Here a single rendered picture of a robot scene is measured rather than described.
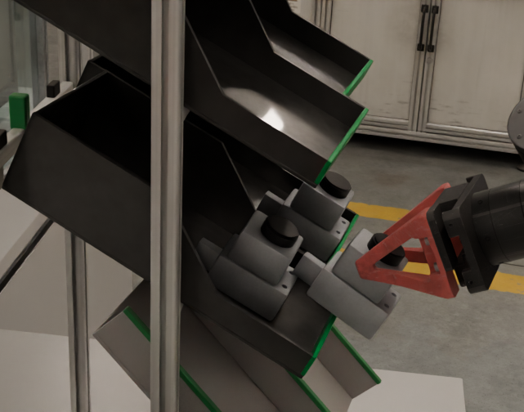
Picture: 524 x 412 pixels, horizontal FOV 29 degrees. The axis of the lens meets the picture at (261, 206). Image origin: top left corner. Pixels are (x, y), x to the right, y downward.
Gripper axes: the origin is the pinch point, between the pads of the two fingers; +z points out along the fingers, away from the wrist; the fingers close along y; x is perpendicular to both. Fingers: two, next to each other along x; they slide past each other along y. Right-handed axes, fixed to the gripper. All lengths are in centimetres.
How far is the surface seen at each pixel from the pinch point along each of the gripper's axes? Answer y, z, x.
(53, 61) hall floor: -419, 304, -46
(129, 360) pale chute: 7.7, 20.4, 1.2
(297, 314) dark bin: 0.1, 8.2, 3.0
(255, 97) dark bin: 1.5, 4.2, -15.2
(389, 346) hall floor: -204, 85, 82
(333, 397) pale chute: -19.0, 17.3, 18.8
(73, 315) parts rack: -18.0, 44.1, 2.5
